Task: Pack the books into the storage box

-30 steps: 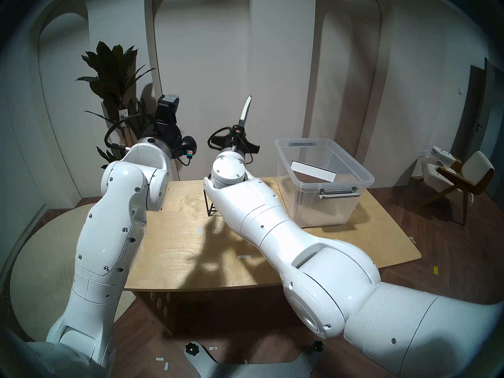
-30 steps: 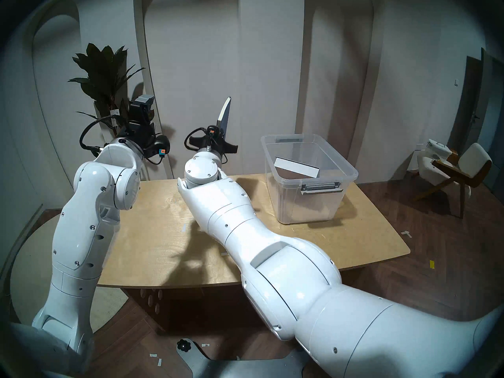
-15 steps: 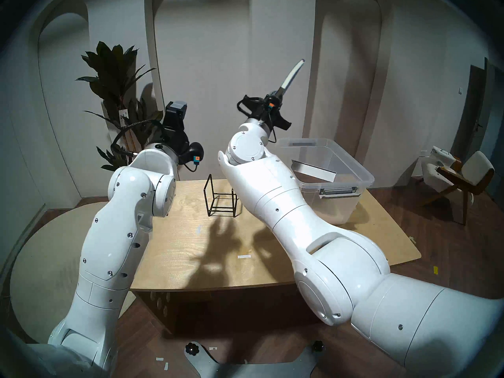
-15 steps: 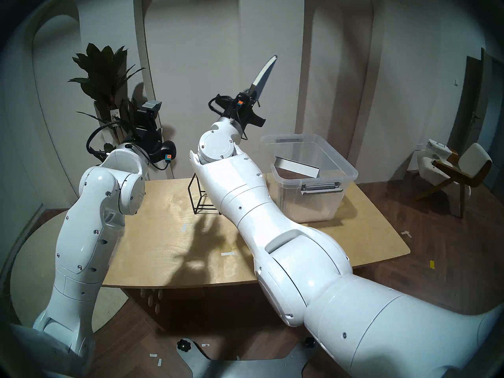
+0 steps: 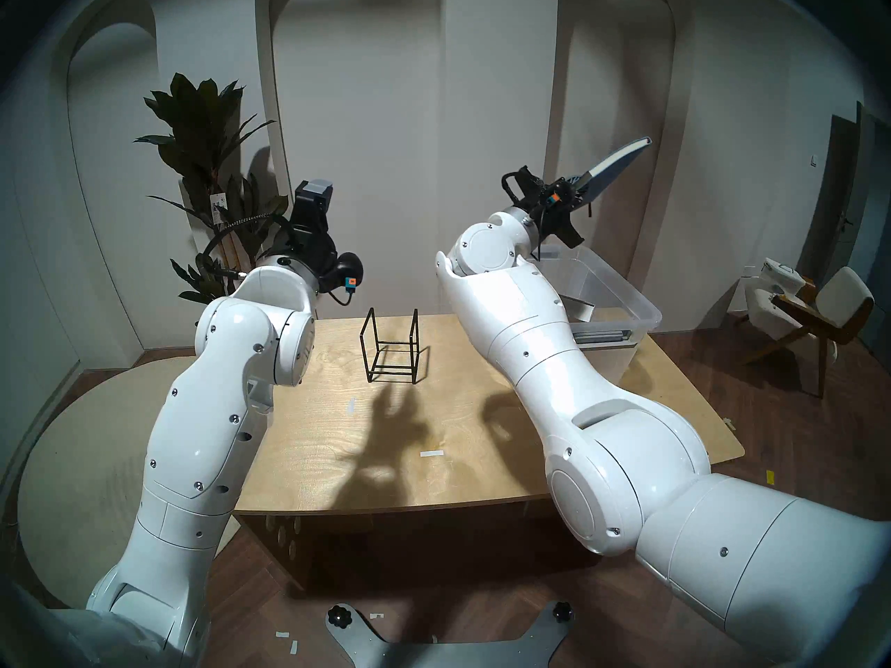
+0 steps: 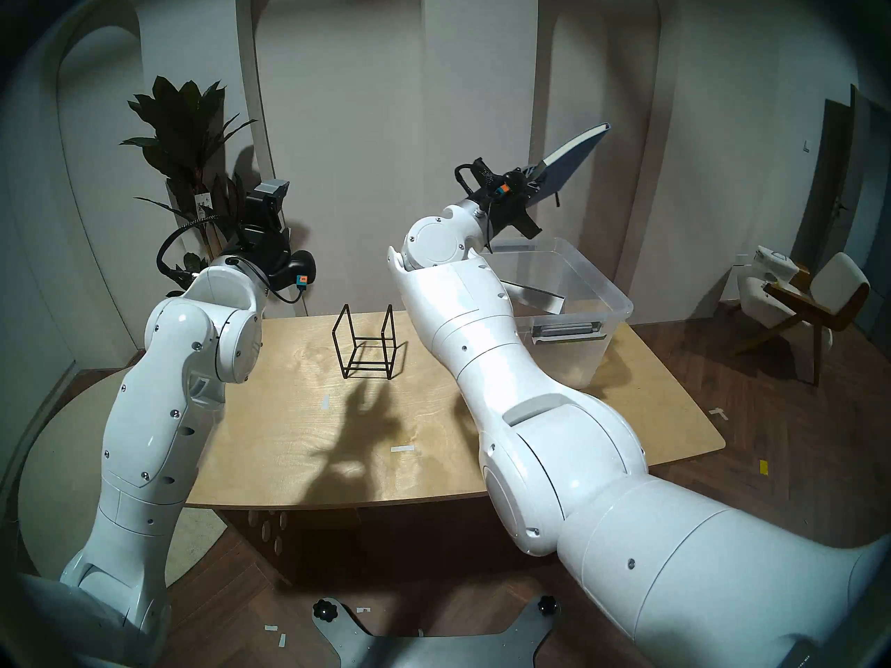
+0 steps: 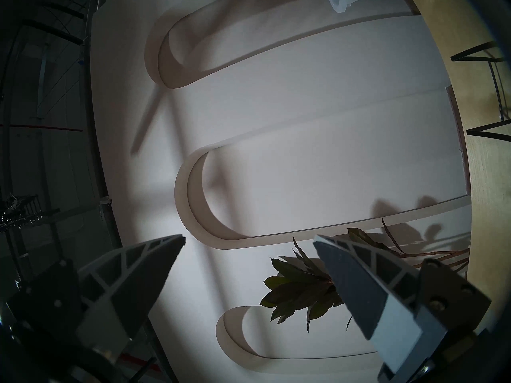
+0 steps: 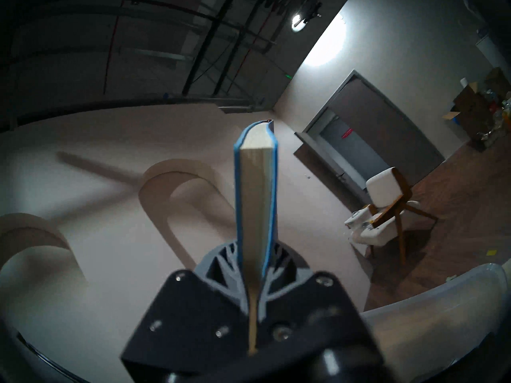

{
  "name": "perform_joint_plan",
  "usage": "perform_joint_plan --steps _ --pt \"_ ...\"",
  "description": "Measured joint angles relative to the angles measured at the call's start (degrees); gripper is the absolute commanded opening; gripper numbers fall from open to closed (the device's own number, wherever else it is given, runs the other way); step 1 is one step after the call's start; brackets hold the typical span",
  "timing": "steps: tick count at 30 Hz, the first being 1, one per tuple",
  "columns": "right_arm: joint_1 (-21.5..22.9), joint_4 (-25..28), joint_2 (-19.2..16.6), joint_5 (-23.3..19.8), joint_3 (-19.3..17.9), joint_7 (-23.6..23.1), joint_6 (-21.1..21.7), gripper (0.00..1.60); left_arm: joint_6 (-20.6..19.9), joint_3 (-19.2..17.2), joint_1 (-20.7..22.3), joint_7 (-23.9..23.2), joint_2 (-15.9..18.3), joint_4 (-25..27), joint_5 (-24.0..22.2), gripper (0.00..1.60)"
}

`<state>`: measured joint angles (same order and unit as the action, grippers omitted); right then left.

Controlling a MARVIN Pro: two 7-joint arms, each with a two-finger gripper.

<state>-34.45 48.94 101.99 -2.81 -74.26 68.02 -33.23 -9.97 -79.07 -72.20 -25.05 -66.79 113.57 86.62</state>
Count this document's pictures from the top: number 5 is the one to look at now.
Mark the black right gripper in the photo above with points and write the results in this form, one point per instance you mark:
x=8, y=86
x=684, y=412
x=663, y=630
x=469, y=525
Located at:
x=550, y=204

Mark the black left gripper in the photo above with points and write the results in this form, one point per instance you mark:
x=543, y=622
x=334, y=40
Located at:
x=317, y=252

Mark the blue paperback book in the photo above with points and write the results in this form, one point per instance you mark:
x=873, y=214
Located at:
x=616, y=162

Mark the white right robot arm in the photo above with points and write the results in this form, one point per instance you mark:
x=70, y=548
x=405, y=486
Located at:
x=592, y=423

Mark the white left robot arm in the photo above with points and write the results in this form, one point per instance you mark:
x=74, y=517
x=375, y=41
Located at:
x=209, y=430

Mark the clear plastic storage box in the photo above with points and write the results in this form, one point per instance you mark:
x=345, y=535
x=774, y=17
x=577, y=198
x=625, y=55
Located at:
x=626, y=305

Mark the white plant tag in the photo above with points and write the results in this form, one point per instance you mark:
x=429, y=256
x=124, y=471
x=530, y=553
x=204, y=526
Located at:
x=219, y=207

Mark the dark green potted plant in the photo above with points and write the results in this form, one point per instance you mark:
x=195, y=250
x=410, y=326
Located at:
x=202, y=138

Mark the white boxy device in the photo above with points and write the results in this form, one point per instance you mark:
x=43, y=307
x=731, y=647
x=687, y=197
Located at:
x=781, y=273

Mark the dark grey door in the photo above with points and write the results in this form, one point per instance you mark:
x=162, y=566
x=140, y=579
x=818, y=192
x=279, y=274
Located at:
x=835, y=207

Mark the white wooden armchair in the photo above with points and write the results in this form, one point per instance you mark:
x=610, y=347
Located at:
x=828, y=312

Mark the beige round floor platform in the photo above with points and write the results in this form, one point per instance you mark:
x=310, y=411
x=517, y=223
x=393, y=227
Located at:
x=83, y=465

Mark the black star knob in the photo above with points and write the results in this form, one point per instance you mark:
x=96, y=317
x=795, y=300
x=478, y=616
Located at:
x=341, y=616
x=562, y=611

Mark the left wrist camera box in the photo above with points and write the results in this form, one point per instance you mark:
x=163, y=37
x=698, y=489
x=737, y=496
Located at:
x=313, y=197

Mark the grey metal base plate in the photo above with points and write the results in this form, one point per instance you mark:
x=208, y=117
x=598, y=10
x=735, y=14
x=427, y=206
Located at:
x=431, y=653

